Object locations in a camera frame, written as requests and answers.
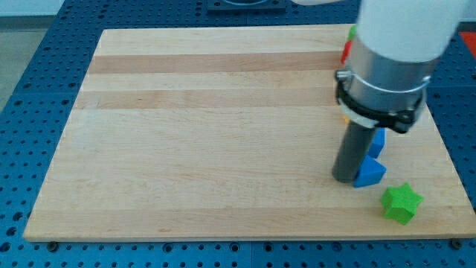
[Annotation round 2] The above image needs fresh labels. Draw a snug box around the green block at top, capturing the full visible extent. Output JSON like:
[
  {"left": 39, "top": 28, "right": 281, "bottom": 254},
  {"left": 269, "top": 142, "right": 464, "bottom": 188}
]
[{"left": 347, "top": 25, "right": 357, "bottom": 41}]

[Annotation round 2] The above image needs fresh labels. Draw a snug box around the blue cube block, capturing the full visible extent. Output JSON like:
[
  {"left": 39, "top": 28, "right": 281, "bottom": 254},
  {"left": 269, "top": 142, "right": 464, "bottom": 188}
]
[{"left": 367, "top": 128, "right": 386, "bottom": 159}]

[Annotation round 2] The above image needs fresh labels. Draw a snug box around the red object at right edge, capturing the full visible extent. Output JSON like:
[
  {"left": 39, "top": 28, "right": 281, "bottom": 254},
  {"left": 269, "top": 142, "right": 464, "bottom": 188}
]
[{"left": 459, "top": 31, "right": 476, "bottom": 57}]

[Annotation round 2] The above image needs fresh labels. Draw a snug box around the blue triangular block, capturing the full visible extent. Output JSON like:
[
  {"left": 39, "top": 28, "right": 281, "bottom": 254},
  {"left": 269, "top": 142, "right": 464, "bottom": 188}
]
[{"left": 353, "top": 156, "right": 387, "bottom": 188}]

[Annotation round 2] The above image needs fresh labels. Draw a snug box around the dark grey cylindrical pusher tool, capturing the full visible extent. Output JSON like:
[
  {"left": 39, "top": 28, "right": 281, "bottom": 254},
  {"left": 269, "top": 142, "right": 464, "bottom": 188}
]
[{"left": 332, "top": 121, "right": 377, "bottom": 183}]

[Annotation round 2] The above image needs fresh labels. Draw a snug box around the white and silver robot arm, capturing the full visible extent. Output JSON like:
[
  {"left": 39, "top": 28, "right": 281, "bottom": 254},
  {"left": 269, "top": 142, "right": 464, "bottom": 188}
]
[{"left": 335, "top": 0, "right": 470, "bottom": 133}]

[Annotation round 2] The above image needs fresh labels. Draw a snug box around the green star block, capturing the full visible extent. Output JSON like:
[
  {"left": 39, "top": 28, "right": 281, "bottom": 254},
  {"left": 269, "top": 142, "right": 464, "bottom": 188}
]
[{"left": 380, "top": 182, "right": 424, "bottom": 226}]

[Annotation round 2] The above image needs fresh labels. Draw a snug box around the light wooden board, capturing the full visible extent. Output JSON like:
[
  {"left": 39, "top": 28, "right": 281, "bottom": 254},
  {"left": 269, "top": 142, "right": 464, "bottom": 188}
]
[{"left": 23, "top": 25, "right": 475, "bottom": 243}]

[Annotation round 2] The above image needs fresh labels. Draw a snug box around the red block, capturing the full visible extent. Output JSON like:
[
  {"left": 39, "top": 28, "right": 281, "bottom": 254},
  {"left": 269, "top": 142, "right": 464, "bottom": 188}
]
[{"left": 340, "top": 40, "right": 353, "bottom": 65}]

